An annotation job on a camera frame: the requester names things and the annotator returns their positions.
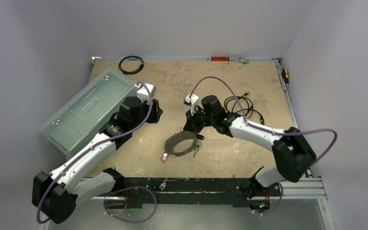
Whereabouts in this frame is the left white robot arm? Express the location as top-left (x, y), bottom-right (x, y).
top-left (32, 96), bottom-right (163, 224)

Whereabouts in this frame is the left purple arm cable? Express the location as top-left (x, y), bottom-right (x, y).
top-left (36, 82), bottom-right (154, 224)

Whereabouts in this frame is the silver key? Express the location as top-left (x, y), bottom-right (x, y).
top-left (159, 178), bottom-right (168, 191)

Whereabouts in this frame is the clear plastic storage box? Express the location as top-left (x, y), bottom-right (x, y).
top-left (41, 68), bottom-right (138, 158)

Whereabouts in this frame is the aluminium frame rail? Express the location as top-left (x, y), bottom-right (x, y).
top-left (273, 58), bottom-right (326, 199)

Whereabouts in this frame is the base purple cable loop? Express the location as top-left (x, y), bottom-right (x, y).
top-left (103, 186), bottom-right (158, 224)

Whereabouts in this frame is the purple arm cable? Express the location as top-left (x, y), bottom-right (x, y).
top-left (188, 76), bottom-right (338, 166)
top-left (36, 82), bottom-right (154, 224)

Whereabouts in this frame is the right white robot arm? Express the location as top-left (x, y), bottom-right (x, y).
top-left (184, 95), bottom-right (317, 195)

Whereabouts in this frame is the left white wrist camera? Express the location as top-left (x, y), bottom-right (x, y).
top-left (135, 82), bottom-right (156, 102)

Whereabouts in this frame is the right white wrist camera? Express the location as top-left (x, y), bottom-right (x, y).
top-left (184, 94), bottom-right (200, 115)

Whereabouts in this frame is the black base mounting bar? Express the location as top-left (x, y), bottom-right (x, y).
top-left (104, 168), bottom-right (283, 209)

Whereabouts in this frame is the small coiled black cable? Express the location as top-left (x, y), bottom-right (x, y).
top-left (118, 56), bottom-right (145, 75)

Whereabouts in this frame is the yellow black screwdriver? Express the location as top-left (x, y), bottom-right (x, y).
top-left (281, 69), bottom-right (289, 87)

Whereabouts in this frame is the black key fob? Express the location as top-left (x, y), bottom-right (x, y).
top-left (196, 134), bottom-right (205, 140)

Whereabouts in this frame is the red key tag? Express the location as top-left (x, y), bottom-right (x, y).
top-left (161, 153), bottom-right (169, 163)

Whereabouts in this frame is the long black usb cable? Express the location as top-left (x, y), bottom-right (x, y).
top-left (224, 92), bottom-right (265, 125)

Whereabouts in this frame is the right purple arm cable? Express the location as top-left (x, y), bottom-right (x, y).
top-left (188, 76), bottom-right (338, 166)

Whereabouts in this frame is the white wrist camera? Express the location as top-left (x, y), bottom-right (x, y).
top-left (184, 94), bottom-right (200, 115)
top-left (135, 82), bottom-right (156, 102)

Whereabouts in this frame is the red handled adjustable wrench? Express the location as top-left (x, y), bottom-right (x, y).
top-left (207, 56), bottom-right (249, 64)

